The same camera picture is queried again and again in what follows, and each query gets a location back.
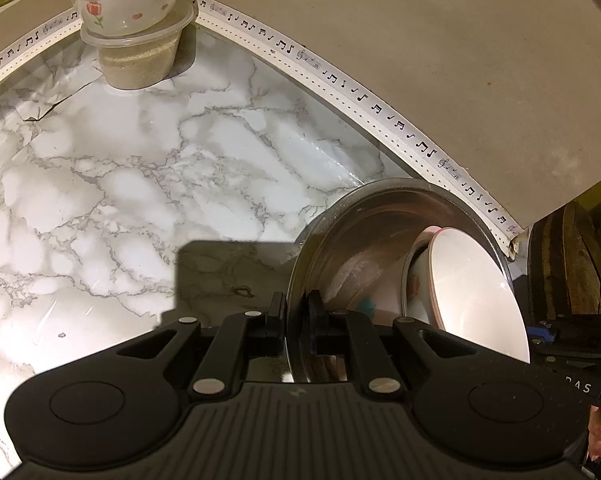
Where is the clear plastic lidded container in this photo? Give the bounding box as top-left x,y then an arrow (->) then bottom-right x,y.
80,1 -> 200,90

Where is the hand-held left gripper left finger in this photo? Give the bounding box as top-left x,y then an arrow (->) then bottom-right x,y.
114,290 -> 287,402

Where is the person's right hand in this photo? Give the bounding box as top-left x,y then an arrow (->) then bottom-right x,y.
587,404 -> 601,463

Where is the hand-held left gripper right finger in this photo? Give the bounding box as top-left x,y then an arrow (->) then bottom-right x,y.
307,290 -> 482,402

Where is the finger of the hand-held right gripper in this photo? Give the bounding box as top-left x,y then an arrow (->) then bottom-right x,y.
527,320 -> 561,347

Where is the white bowl pink rim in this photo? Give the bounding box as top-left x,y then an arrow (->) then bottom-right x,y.
400,226 -> 531,363

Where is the stainless steel bowl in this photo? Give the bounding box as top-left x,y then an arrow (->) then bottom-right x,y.
286,177 -> 513,383

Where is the round wooden cutting board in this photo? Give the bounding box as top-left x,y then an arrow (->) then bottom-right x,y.
527,204 -> 601,323

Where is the white music note tape strip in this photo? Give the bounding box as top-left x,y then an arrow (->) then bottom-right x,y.
0,0 -> 526,261

